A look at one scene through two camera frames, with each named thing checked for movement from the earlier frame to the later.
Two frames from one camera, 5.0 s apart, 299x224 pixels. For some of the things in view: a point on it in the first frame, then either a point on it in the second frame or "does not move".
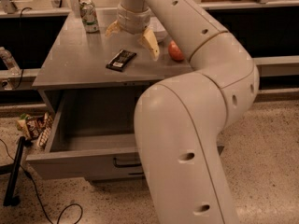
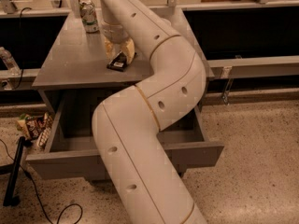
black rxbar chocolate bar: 121,59 does not move
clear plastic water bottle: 9,62 does not move
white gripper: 135,22 → 114,33
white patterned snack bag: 48,126 does not move
